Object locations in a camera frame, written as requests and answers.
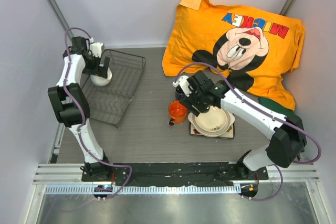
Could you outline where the white ribbed bowl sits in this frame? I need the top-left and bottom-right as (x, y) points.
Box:
(90, 68), (113, 87)

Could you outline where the orange mug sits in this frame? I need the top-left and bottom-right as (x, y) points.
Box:
(168, 100), (187, 126)

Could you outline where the small cream plate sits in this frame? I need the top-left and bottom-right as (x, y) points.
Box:
(195, 106), (228, 132)

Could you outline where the square floral plate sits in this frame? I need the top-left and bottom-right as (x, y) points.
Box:
(187, 113), (235, 140)

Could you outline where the large white oval dish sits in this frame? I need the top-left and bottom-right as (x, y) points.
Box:
(191, 109), (235, 136)

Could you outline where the black wire dish rack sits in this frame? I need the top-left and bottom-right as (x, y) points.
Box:
(82, 49), (146, 128)

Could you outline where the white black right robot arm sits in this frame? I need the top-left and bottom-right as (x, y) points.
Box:
(173, 71), (307, 179)

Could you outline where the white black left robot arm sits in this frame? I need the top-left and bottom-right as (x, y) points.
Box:
(48, 36), (112, 182)

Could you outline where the orange Mickey pillow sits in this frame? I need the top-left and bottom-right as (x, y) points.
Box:
(162, 0), (305, 110)

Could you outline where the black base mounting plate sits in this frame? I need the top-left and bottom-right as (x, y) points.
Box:
(80, 162), (268, 187)

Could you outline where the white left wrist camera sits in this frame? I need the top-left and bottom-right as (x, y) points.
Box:
(89, 38), (104, 58)

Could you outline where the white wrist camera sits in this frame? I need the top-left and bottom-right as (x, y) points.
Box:
(173, 75), (192, 97)
(89, 38), (104, 58)

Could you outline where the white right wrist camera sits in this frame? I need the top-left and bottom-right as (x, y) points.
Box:
(173, 75), (192, 97)

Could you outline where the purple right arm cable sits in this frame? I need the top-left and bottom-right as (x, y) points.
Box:
(173, 62), (323, 201)

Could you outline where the aluminium frame rail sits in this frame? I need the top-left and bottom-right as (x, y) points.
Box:
(33, 163), (320, 184)

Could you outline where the white slotted cable duct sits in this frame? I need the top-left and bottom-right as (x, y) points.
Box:
(45, 184), (241, 195)

